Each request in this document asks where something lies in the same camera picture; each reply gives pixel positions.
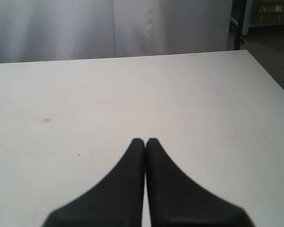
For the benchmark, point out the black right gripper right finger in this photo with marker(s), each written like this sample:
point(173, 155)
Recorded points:
point(175, 200)

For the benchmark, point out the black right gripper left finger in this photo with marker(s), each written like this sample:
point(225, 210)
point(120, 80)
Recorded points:
point(115, 201)

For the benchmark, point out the white backdrop curtain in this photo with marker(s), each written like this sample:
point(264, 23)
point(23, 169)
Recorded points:
point(47, 30)

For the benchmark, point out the blue metal shelf rack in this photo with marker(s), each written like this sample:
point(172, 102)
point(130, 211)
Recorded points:
point(246, 14)

